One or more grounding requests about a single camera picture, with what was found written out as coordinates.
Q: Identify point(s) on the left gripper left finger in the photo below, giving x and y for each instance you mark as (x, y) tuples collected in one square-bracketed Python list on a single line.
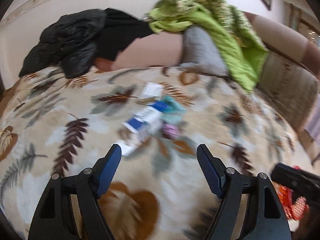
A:
[(107, 168)]

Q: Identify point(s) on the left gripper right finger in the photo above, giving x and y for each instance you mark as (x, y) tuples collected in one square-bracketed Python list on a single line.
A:
[(213, 170)]

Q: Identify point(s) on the red plastic mesh basket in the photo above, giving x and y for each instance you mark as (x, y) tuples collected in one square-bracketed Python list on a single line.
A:
[(293, 204)]

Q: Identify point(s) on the pink purple small packet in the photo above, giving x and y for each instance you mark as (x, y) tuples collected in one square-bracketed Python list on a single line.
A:
[(170, 131)]

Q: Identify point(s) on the blue white medicine box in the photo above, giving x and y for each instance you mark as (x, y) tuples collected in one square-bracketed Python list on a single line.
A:
[(138, 129)]

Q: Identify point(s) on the teal tissue packet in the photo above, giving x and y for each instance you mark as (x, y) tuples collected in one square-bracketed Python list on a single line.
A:
[(174, 111)]

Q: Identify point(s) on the white barcode box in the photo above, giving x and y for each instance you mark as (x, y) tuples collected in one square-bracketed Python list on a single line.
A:
[(151, 90)]

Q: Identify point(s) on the leaf patterned bed blanket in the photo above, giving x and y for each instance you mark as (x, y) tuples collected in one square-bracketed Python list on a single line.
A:
[(54, 125)]

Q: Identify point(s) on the striped brown sofa cushion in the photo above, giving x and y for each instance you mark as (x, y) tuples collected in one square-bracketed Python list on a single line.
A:
[(292, 90)]

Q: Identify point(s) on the grey quilted pillow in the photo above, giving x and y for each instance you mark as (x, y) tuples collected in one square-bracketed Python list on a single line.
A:
[(200, 54)]

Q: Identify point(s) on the black puffer jacket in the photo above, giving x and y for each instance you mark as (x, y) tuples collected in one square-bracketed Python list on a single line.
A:
[(68, 43)]

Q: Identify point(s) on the black cloth garment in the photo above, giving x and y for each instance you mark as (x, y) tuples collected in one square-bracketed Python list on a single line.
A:
[(119, 31)]

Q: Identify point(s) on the brown sofa backrest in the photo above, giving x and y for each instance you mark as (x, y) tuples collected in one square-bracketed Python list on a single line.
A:
[(286, 42)]

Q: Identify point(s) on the green patterned quilt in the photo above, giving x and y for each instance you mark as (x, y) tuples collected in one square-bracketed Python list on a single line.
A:
[(238, 43)]

